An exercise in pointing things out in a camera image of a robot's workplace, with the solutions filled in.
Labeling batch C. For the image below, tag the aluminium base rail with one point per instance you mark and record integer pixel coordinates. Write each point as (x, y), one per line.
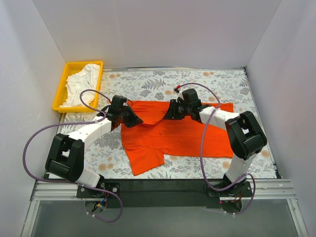
(265, 189)

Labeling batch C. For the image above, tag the orange t shirt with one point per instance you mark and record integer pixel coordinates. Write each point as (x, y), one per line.
(147, 143)

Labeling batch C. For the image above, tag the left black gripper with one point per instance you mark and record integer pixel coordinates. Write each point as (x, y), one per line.
(129, 117)

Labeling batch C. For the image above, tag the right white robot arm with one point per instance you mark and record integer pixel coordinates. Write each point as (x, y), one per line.
(245, 135)

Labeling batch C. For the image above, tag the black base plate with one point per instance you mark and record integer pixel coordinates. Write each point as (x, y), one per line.
(172, 193)

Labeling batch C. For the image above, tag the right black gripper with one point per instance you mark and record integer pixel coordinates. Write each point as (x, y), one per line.
(177, 110)

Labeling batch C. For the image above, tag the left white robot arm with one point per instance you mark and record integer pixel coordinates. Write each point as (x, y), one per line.
(66, 155)

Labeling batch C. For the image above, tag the floral table mat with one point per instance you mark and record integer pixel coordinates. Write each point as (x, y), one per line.
(107, 157)

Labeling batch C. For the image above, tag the yellow plastic bin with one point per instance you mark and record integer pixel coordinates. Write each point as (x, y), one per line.
(88, 97)

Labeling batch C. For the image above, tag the white t shirt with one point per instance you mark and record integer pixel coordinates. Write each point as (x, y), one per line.
(86, 78)

